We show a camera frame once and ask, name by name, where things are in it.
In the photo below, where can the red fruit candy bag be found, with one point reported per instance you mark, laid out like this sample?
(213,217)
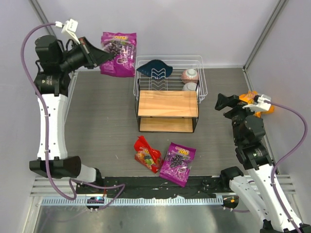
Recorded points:
(147,156)

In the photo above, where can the black wooden two-tier shelf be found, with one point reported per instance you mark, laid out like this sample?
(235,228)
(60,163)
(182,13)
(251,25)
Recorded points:
(167,111)

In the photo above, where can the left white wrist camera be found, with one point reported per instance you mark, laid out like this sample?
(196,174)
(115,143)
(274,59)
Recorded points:
(69,29)

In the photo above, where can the white slotted cable duct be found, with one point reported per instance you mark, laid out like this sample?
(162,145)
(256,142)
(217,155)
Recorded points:
(88,200)

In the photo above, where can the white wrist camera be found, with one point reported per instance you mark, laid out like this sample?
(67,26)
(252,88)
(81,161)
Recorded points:
(69,29)
(259,103)

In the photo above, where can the dark blue leaf plate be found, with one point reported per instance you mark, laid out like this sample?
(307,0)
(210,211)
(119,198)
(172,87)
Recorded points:
(155,69)

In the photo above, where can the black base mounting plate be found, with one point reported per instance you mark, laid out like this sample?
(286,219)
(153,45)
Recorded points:
(159,188)

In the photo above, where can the white wire dish rack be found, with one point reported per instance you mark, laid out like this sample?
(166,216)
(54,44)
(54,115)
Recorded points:
(173,82)

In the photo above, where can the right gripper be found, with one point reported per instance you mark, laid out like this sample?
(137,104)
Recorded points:
(233,107)

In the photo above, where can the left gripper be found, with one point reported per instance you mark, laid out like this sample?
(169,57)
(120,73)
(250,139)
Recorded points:
(88,52)

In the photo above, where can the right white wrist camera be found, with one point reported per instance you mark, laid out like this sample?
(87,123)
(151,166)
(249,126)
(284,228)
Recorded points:
(259,103)

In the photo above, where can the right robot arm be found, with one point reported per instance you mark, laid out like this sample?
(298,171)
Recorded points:
(268,203)

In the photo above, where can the pink patterned bowl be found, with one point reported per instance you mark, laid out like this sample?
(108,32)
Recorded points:
(190,76)

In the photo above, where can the purple blackcurrant candy bag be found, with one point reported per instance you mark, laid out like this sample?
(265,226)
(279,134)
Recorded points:
(123,47)

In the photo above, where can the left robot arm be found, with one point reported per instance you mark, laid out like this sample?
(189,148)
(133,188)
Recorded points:
(55,64)

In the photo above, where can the grey patterned bowl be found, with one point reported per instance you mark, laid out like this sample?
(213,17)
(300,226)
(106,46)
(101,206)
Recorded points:
(191,86)

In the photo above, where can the orange candy bag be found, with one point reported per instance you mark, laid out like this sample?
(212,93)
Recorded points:
(250,95)

